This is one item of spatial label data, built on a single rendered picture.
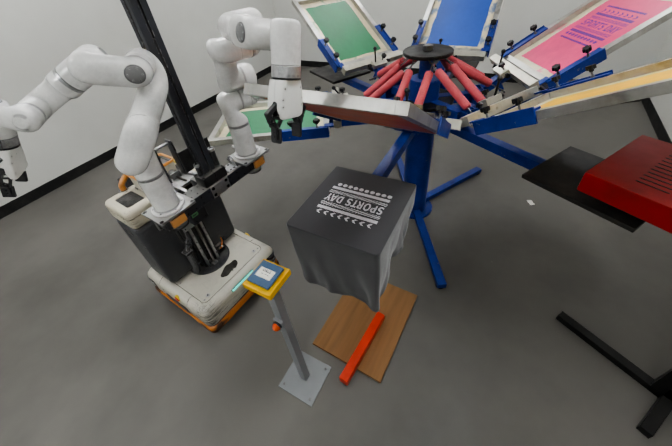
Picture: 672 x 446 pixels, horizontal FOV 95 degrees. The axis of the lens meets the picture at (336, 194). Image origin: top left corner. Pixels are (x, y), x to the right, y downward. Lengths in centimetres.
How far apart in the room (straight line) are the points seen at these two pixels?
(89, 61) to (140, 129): 20
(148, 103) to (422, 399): 184
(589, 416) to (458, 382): 60
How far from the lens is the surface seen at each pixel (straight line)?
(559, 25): 283
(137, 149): 115
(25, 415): 276
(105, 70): 108
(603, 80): 198
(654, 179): 165
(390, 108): 88
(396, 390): 200
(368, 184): 154
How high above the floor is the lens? 190
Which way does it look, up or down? 39 degrees down
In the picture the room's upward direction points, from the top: 7 degrees counter-clockwise
